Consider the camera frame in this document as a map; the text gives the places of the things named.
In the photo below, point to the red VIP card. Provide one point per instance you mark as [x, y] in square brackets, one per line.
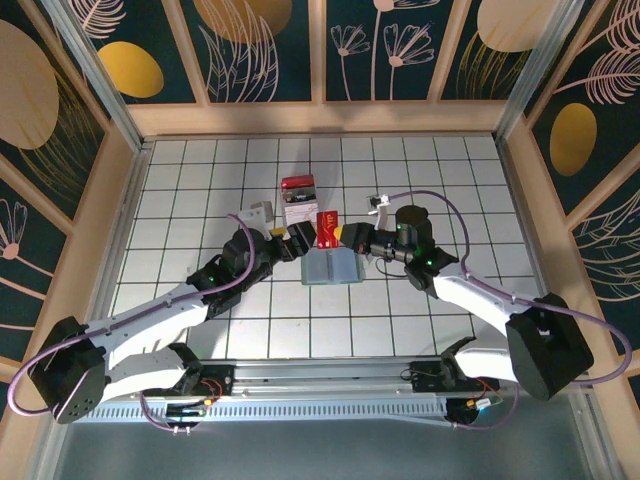
[327, 232]

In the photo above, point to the white card red drawing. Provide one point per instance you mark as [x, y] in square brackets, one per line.
[299, 214]

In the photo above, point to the aluminium table side rail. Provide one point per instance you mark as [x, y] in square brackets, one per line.
[131, 200]
[518, 200]

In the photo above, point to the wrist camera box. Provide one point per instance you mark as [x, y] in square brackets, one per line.
[257, 212]
[374, 202]

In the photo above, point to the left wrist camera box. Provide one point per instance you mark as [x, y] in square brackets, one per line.
[257, 212]

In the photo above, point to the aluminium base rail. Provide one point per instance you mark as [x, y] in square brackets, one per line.
[320, 375]

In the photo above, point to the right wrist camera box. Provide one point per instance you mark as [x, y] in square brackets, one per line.
[374, 202]

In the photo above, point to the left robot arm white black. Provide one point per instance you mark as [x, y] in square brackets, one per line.
[150, 320]

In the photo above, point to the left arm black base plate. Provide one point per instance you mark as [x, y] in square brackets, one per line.
[225, 382]

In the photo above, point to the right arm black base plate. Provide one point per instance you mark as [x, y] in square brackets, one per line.
[422, 380]

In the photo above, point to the plain red card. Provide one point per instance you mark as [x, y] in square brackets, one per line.
[299, 182]

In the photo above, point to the green card holder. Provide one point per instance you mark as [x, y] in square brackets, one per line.
[320, 267]

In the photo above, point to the aluminium corner post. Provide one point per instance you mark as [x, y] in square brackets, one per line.
[97, 75]
[537, 75]

